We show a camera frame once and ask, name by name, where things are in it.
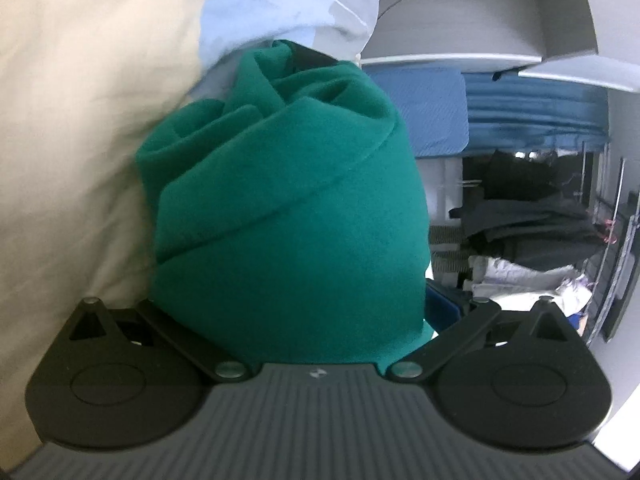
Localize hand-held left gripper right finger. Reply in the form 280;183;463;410
391;280;577;384

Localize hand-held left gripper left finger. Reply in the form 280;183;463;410
67;297;251;384

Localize green jacket with white lining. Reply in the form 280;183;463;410
136;40;435;376

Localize white clothes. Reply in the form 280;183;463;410
465;255;596;311

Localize dark clothes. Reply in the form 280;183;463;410
462;150;608;271

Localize metal clothes rack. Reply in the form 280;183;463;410
580;140;640;346

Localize striped grey cloth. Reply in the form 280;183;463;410
429;225;468;288

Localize white cabinet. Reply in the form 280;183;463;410
417;155;466;226

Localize blue towel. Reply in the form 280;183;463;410
370;67;471;158

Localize blue curtain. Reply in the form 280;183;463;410
462;72;608;153

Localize patchwork blanket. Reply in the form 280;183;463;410
0;0;388;401

